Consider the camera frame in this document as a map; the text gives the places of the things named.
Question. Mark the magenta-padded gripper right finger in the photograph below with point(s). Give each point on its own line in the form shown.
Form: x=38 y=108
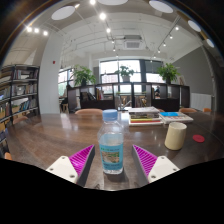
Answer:
x=161 y=166

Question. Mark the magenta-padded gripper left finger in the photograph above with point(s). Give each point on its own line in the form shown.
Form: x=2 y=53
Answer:
x=63 y=166

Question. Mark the clear water bottle blue cap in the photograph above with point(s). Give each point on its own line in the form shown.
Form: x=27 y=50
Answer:
x=111 y=146

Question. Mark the cream ceramic mug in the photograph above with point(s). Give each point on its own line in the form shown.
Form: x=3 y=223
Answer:
x=175 y=136

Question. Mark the flat round red coaster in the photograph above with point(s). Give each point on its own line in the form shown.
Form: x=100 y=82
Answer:
x=198 y=138

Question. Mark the book with blue cover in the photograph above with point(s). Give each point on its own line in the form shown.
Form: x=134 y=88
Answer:
x=175 y=117

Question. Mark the stack of books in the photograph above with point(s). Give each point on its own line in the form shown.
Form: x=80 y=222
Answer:
x=145 y=116

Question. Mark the low dark shelf unit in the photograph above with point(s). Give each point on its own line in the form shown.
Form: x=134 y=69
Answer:
x=166 y=100

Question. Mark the white board panel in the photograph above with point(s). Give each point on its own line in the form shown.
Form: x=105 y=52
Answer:
x=200 y=101

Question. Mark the tall dark bookshelf unit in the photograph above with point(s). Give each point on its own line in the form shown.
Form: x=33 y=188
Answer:
x=20 y=93

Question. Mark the bushy green potted plant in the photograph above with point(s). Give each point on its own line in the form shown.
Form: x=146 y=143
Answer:
x=83 y=75

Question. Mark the large green potted plant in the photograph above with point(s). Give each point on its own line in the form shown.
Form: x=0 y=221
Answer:
x=168 y=71

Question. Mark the small green potted plant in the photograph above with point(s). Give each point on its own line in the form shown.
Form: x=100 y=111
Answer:
x=125 y=71

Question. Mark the ceiling air conditioner unit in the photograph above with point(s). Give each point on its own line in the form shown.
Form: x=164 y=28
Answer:
x=132 y=42

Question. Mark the ceiling lights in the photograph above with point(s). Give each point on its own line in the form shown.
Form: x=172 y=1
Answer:
x=63 y=12

